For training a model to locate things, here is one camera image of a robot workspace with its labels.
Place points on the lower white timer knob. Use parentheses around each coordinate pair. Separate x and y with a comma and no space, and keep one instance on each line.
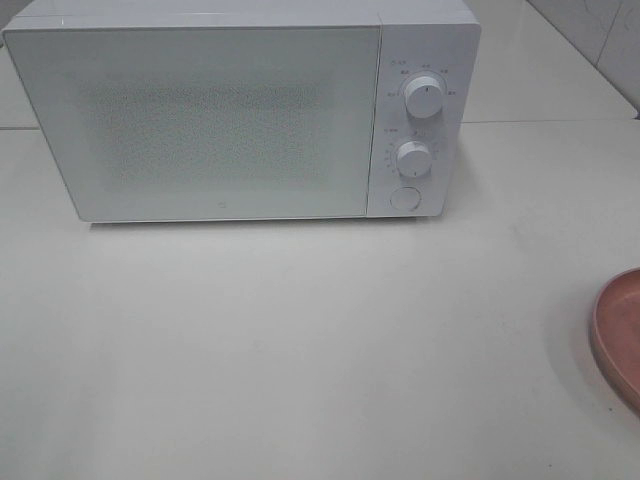
(413,160)

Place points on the white microwave door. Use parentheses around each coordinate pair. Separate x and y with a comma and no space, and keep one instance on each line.
(205,124)

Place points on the white microwave oven body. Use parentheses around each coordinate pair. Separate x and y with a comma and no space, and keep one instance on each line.
(414,36)

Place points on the pink round plate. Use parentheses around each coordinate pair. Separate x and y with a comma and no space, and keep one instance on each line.
(614,335)

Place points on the round white door button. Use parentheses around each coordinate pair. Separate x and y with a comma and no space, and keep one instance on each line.
(405,199)

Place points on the upper white power knob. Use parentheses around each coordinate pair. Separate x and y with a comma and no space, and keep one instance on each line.
(424,95)

